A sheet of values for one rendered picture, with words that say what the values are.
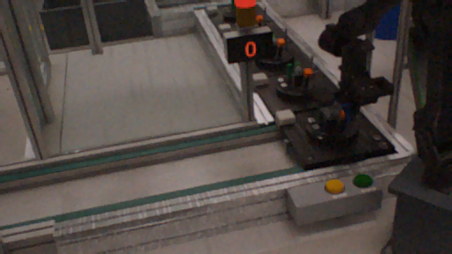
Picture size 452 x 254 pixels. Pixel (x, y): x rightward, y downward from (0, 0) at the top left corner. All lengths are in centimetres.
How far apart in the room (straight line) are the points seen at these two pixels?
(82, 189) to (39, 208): 11
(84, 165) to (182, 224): 35
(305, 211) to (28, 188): 72
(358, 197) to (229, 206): 30
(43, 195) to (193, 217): 41
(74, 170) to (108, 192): 12
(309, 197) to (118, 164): 53
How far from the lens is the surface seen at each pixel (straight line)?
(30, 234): 122
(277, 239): 122
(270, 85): 163
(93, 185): 137
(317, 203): 117
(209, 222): 121
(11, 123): 189
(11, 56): 131
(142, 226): 119
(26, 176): 143
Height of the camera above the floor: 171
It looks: 32 degrees down
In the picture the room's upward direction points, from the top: 5 degrees counter-clockwise
